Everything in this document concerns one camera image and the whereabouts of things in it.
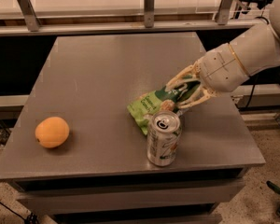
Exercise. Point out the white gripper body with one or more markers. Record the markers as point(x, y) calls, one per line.
point(222, 69)

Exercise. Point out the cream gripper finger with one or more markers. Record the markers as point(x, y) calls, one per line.
point(188, 74)
point(199, 95)

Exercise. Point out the green rice chip bag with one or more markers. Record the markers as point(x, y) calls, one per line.
point(165, 99)

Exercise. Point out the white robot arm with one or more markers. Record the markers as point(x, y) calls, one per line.
point(258, 48)

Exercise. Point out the silver 7up can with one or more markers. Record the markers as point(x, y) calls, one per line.
point(163, 134)

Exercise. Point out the grey drawer cabinet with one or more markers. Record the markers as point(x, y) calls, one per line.
point(101, 173)

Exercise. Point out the orange fruit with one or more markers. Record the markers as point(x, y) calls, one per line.
point(52, 132)

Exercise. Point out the right metal bracket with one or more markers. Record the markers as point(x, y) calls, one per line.
point(223, 13)

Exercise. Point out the metal bracket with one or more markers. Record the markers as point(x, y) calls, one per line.
point(223, 13)
point(149, 13)
point(29, 15)

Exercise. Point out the middle metal bracket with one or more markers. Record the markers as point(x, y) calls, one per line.
point(149, 13)

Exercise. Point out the green handled tool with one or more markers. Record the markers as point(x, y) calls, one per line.
point(273, 187)

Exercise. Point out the left metal bracket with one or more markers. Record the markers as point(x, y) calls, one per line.
point(29, 15)

